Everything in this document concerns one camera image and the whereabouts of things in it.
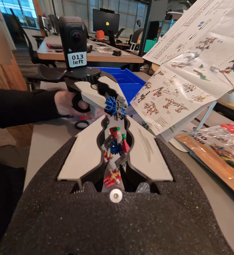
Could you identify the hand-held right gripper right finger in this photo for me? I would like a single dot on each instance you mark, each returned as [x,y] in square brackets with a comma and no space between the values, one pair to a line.
[148,157]

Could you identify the small black box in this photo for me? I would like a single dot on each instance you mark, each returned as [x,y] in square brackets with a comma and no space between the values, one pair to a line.
[117,53]

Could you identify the white booklet stand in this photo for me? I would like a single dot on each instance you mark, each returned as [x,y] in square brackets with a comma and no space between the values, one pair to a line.
[205,115]

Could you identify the black curved chair back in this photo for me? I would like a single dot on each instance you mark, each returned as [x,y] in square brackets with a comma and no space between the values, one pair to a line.
[135,37]

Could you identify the open toy instruction booklet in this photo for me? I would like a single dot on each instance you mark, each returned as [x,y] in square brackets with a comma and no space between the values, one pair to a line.
[178,95]

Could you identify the white instruction sheet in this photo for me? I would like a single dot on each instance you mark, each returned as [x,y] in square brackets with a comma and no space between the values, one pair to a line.
[188,25]

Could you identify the round wooden stool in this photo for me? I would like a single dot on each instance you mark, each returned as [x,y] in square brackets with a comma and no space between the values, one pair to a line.
[155,66]

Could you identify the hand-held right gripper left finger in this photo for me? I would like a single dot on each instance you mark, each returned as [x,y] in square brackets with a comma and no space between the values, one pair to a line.
[83,157]

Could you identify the wooden post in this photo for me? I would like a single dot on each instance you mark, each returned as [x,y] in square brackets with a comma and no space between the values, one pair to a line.
[7,77]

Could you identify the blue snowflake connector with grey piece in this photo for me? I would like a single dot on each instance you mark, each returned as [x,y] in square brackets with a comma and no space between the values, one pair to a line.
[110,105]

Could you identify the orange plastic object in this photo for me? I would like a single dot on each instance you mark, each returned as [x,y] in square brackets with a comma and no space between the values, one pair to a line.
[100,34]

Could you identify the multicolour construction toy model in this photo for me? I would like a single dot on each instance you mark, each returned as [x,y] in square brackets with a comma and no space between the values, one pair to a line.
[117,147]

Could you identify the person's left forearm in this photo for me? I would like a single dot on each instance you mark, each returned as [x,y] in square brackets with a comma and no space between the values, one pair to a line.
[19,107]

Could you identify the long wooden desk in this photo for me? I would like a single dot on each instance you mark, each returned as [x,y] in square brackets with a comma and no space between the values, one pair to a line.
[101,57]

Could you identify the black monitor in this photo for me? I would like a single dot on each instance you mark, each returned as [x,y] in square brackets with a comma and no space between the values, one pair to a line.
[105,20]

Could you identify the black toy wheel grey hub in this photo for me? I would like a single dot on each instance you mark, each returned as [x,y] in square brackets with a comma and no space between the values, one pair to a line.
[144,125]

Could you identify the bundle of red yellow rods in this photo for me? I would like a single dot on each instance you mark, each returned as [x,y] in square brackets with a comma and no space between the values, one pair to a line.
[113,177]

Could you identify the black office chair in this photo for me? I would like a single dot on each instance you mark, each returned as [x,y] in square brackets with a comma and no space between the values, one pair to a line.
[45,73]

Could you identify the dark metal column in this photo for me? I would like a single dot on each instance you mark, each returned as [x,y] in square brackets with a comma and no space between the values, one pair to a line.
[145,25]

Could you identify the small red snowflake connector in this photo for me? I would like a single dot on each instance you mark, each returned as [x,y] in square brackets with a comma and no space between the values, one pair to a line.
[83,118]

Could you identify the person's left hand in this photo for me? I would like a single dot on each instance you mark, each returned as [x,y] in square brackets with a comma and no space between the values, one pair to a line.
[63,101]

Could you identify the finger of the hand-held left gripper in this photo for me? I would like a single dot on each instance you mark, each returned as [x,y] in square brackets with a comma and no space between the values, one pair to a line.
[91,93]
[115,87]

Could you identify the orange toy packaging bag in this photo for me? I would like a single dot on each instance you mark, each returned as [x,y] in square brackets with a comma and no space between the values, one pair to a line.
[218,155]

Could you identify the teal panel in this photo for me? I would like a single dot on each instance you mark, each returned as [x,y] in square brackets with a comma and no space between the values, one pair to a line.
[150,45]

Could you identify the blue plastic bin with tag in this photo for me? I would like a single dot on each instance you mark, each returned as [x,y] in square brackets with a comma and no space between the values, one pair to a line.
[128,83]

